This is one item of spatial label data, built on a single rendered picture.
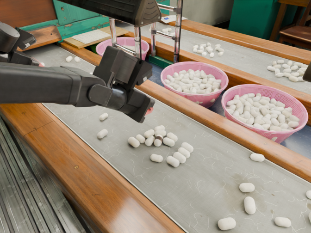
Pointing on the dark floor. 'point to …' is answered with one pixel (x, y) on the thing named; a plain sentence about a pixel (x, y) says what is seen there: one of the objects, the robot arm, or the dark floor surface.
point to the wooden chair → (298, 33)
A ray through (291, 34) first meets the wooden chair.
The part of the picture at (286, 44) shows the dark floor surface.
